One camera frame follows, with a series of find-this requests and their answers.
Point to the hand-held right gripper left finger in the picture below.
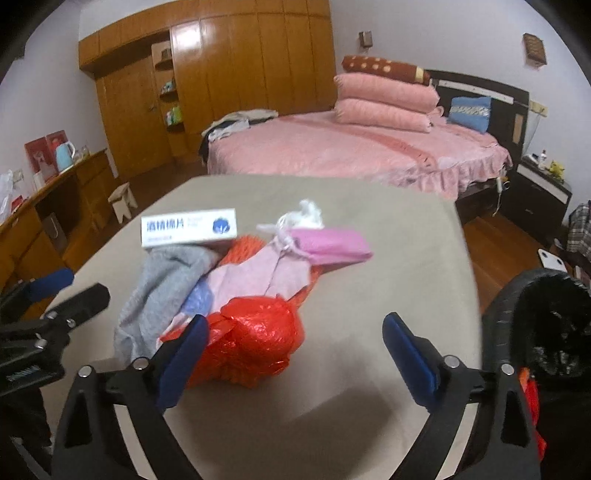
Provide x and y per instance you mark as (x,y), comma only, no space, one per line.
(187,350)

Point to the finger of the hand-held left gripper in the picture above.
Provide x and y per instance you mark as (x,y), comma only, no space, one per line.
(48,282)
(87,300)

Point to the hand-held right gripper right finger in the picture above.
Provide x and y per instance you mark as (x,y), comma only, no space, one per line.
(408,355)

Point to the red plastic bag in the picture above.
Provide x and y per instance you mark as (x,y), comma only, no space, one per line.
(258,337)

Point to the light pink cloth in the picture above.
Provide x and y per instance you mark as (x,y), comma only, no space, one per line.
(244,281)

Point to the orange foam net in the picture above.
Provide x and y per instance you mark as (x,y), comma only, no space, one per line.
(242,251)

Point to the white box with blue print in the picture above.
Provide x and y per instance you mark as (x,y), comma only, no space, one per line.
(184,228)

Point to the magenta pink cloth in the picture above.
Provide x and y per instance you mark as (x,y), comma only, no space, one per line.
(332,247)

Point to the bin with black liner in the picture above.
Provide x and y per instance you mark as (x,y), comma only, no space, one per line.
(554,332)

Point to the white paper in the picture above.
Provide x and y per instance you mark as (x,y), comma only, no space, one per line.
(307,210)

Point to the grey paper bag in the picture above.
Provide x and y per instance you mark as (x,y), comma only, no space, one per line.
(56,235)

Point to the grey cloth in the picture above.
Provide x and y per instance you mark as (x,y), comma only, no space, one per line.
(152,295)

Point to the white plastic bag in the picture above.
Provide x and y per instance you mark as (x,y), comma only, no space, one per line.
(5,194)

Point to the wooden dresser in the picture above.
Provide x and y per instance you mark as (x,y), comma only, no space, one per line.
(87,184)

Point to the small white stool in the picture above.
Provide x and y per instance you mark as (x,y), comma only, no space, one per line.
(122,198)

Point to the red box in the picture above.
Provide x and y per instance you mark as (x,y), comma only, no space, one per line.
(39,157)

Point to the light blue kettle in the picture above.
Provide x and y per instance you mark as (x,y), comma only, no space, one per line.
(64,157)

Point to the white bathroom scale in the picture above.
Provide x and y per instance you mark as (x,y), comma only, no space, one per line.
(551,261)

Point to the dark nightstand with white stripe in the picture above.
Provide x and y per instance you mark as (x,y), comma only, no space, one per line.
(535,198)

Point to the green bottles on shelf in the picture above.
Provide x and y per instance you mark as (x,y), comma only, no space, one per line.
(173,115)

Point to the plaid cloth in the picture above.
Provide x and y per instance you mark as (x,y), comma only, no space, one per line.
(579,235)

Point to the bed with pink bedspread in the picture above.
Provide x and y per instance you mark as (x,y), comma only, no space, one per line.
(323,157)

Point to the pile of clothes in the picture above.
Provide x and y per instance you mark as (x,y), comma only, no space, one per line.
(235,122)

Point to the white lotion bottle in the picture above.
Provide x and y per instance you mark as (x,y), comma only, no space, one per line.
(542,160)

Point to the yellow plush toy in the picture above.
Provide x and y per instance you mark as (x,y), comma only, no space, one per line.
(557,168)

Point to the pink folded quilt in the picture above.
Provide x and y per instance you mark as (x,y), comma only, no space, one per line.
(388,90)
(383,115)

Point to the blue cushion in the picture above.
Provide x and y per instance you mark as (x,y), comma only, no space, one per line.
(468,115)

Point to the dark wooden headboard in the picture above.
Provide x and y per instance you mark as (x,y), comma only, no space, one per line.
(503,110)

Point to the wooden wardrobe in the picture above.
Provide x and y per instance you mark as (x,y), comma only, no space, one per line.
(240,64)

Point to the brown dotted blanket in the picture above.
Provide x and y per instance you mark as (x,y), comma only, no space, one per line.
(383,68)

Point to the wall socket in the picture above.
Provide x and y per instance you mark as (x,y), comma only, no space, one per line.
(539,109)

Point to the small dark wall ornament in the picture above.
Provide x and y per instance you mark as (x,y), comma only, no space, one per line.
(366,39)

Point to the brown woven wall ornament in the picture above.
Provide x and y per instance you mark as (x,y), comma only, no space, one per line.
(534,48)

